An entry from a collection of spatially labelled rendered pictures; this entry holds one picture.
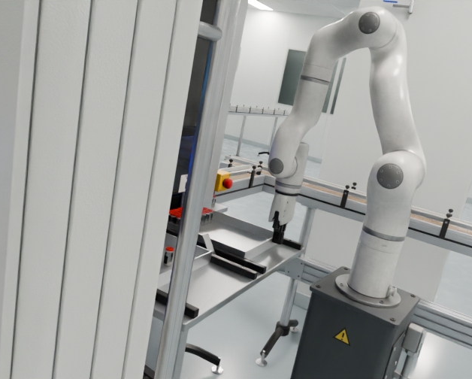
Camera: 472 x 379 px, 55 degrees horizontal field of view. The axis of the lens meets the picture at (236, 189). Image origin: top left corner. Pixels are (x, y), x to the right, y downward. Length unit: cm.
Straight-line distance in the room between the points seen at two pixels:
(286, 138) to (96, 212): 94
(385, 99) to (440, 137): 150
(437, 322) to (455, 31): 151
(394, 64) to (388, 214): 41
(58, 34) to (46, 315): 24
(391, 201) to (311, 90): 39
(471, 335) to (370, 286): 108
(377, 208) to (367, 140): 157
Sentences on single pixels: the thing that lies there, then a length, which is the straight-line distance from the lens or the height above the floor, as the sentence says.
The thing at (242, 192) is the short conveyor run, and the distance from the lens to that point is 218.
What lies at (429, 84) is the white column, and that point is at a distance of 278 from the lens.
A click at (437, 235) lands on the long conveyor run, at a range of 220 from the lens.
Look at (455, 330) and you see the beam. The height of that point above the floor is 49.
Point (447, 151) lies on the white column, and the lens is 276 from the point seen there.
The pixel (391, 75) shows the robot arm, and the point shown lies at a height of 147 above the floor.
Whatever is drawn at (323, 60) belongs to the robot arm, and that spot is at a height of 148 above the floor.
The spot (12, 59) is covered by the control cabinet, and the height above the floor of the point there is 137.
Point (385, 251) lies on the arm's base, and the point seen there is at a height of 101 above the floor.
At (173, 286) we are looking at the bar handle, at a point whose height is 112.
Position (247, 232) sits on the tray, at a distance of 158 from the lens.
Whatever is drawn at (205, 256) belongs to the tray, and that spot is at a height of 91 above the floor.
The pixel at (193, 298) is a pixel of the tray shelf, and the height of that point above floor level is 88.
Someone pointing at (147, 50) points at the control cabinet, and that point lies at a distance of 43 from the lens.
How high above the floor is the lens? 139
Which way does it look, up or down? 14 degrees down
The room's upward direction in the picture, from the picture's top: 11 degrees clockwise
